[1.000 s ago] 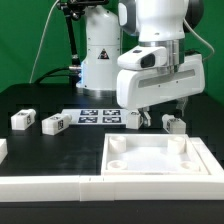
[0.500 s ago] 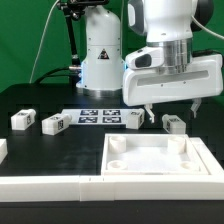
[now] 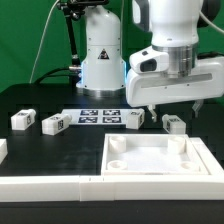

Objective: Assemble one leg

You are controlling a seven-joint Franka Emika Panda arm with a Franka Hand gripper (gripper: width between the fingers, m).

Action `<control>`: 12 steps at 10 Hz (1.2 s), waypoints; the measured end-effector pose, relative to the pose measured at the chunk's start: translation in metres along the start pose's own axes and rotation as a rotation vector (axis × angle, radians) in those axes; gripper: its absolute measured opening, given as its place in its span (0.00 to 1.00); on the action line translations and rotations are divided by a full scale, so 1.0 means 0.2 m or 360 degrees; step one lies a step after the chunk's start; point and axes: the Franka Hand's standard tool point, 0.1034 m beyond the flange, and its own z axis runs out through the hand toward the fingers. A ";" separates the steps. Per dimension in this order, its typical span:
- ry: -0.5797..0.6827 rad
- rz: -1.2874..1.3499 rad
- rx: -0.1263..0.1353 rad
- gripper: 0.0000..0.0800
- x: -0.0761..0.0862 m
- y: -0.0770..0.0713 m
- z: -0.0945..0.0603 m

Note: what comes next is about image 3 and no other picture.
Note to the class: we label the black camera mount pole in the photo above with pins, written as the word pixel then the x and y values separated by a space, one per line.
pixel 73 10

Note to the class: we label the white U-shaped obstacle fence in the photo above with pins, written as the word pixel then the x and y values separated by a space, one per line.
pixel 119 187

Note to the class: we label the white square table top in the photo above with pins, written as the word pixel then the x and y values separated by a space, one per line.
pixel 150 154

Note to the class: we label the AprilTag marker sheet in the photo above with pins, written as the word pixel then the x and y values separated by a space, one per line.
pixel 97 116

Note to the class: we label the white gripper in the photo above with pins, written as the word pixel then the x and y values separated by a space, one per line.
pixel 149 85

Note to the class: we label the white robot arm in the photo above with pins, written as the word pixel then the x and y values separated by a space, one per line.
pixel 168 71

